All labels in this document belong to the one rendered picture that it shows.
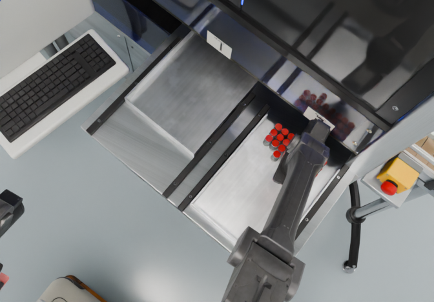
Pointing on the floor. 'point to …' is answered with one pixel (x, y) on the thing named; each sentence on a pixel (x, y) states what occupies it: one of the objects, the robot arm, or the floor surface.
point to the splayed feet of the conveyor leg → (349, 266)
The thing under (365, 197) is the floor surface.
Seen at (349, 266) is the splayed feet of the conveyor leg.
